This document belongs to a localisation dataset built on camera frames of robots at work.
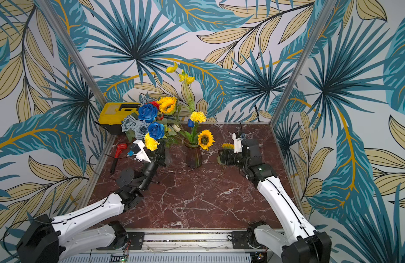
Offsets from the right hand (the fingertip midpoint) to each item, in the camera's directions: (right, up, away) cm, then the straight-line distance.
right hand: (226, 151), depth 78 cm
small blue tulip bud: (-17, +13, +2) cm, 22 cm away
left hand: (-27, +4, -11) cm, 29 cm away
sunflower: (+4, +2, +23) cm, 23 cm away
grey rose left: (-44, +12, -6) cm, 46 cm away
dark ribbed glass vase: (-17, -5, +22) cm, 28 cm away
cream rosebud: (-24, +10, -1) cm, 26 cm away
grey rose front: (-37, +10, -9) cm, 40 cm away
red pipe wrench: (-64, +1, +26) cm, 69 cm away
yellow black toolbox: (-66, +21, +23) cm, 73 cm away
